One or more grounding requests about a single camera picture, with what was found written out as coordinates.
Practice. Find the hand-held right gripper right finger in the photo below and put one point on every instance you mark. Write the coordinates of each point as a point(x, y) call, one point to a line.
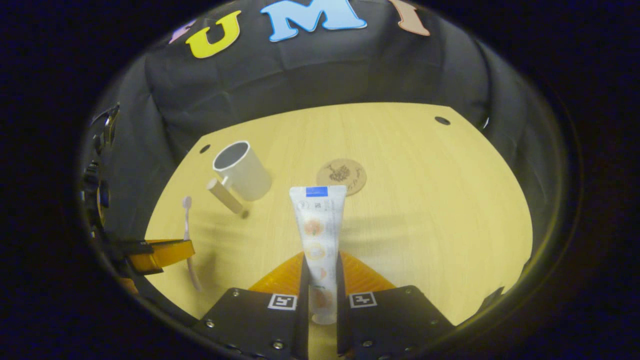
point(342, 310)

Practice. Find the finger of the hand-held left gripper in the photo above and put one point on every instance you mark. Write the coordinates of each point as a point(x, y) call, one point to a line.
point(129, 285)
point(137, 245)

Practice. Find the white cup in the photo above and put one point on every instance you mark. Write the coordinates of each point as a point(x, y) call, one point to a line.
point(250, 175)

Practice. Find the white toothpaste tube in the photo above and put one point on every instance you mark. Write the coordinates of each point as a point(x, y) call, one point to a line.
point(320, 225)

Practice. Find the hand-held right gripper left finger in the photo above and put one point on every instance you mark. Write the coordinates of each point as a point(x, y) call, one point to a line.
point(303, 310)

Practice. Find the round brown coaster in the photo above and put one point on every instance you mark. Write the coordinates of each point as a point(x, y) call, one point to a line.
point(345, 172)

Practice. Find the white toothbrush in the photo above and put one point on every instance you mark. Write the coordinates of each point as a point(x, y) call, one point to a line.
point(186, 202)

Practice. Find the black backdrop cloth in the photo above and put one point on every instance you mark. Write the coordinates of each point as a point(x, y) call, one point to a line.
point(325, 70)

